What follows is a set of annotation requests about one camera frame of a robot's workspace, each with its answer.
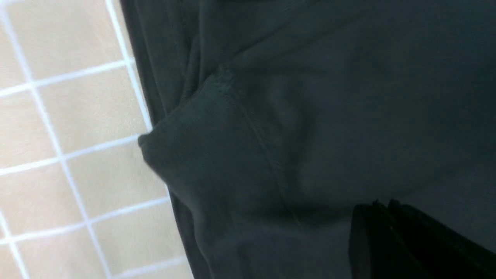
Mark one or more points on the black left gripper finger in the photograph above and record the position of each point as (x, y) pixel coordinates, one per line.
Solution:
(398, 241)

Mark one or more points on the dark gray long-sleeve shirt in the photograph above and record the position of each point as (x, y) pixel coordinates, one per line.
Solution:
(272, 119)

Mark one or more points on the beige checkered tablecloth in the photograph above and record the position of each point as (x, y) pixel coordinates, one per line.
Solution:
(77, 200)

